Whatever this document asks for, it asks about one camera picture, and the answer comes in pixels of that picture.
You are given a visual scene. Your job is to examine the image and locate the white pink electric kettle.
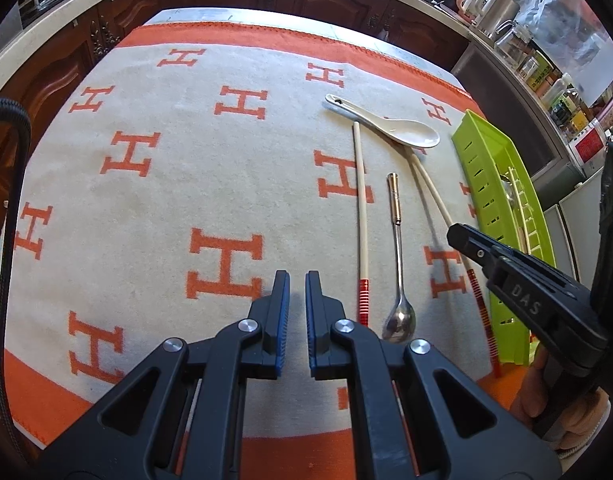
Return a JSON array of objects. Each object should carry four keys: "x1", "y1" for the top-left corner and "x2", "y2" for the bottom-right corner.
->
[{"x1": 456, "y1": 0, "x2": 503, "y2": 28}]

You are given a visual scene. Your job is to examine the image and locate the green label jar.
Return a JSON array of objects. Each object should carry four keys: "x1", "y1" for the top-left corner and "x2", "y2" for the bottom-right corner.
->
[{"x1": 523, "y1": 55, "x2": 556, "y2": 96}]

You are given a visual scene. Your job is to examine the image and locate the glass pitcher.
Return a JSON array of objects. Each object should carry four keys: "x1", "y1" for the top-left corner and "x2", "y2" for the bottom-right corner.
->
[{"x1": 492, "y1": 19, "x2": 536, "y2": 63}]

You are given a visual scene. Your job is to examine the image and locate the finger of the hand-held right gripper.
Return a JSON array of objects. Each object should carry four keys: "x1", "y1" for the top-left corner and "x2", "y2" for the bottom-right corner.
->
[{"x1": 446, "y1": 222, "x2": 503, "y2": 282}]

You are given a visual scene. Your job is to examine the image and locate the black cable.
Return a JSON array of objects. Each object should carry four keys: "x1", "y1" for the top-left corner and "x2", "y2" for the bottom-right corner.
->
[{"x1": 0, "y1": 99, "x2": 33, "y2": 461}]

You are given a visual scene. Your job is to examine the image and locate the person's right forearm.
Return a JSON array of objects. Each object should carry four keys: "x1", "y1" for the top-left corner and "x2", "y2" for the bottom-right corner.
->
[{"x1": 546, "y1": 387, "x2": 613, "y2": 461}]

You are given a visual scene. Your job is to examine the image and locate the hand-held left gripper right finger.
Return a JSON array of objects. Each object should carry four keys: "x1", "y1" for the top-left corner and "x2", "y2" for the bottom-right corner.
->
[{"x1": 305, "y1": 270, "x2": 562, "y2": 480}]

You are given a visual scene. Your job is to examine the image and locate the clear plastic bags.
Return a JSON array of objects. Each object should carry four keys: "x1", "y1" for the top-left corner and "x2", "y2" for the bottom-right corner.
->
[{"x1": 523, "y1": 0, "x2": 613, "y2": 108}]

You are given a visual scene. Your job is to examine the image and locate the red white package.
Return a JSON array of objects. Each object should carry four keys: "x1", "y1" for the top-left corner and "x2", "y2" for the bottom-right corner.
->
[{"x1": 572, "y1": 126, "x2": 606, "y2": 162}]

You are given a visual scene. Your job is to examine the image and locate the metal spoon brown handle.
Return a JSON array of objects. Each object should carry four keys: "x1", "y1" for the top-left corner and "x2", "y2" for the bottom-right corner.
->
[{"x1": 381, "y1": 173, "x2": 417, "y2": 345}]

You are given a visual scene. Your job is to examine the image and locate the green plastic tray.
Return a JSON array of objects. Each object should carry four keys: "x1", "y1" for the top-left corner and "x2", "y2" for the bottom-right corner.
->
[{"x1": 451, "y1": 109, "x2": 559, "y2": 367}]

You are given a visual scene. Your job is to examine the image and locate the orange patterned blanket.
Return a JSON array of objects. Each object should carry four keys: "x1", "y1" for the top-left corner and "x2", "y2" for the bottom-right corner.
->
[{"x1": 0, "y1": 22, "x2": 534, "y2": 480}]

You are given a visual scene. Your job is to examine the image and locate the person's right hand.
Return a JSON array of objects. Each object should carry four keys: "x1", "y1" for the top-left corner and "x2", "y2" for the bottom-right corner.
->
[{"x1": 511, "y1": 347, "x2": 549, "y2": 428}]

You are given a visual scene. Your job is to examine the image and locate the white kitchen countertop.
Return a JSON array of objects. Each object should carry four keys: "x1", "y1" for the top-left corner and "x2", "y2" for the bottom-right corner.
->
[{"x1": 0, "y1": 0, "x2": 492, "y2": 78}]

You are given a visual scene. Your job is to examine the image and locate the white ceramic spoon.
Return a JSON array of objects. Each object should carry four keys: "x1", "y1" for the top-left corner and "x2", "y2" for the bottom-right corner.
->
[{"x1": 324, "y1": 93, "x2": 441, "y2": 150}]

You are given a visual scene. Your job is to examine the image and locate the white plastic bottle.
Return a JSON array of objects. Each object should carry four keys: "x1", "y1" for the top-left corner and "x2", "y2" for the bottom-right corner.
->
[{"x1": 547, "y1": 74, "x2": 577, "y2": 113}]

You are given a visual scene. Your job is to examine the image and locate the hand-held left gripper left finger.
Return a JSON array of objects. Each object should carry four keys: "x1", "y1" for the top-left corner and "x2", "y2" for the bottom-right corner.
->
[{"x1": 36, "y1": 269, "x2": 292, "y2": 480}]

